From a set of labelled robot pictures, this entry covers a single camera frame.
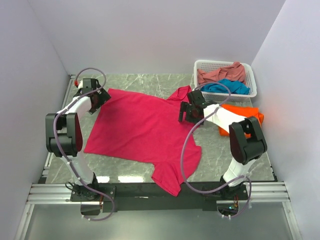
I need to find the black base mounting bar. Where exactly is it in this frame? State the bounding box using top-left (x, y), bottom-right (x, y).
top-left (70, 181), bottom-right (249, 215)

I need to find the folded orange t-shirt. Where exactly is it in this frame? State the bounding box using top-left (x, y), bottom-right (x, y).
top-left (215, 104), bottom-right (265, 139)

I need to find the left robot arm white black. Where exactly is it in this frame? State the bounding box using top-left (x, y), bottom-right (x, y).
top-left (45, 78), bottom-right (111, 201)

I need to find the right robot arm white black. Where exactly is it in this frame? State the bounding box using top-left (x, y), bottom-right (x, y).
top-left (178, 89), bottom-right (268, 200)

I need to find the blue t-shirt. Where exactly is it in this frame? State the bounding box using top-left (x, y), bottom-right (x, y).
top-left (201, 78), bottom-right (251, 95)

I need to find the salmon pink t-shirt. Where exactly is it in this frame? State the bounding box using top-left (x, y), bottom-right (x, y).
top-left (196, 61), bottom-right (246, 85)

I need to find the magenta pink t-shirt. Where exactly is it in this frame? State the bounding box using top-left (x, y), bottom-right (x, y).
top-left (84, 85), bottom-right (202, 197)

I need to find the aluminium frame rail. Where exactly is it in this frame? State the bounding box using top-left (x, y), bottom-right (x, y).
top-left (14, 182), bottom-right (302, 240)

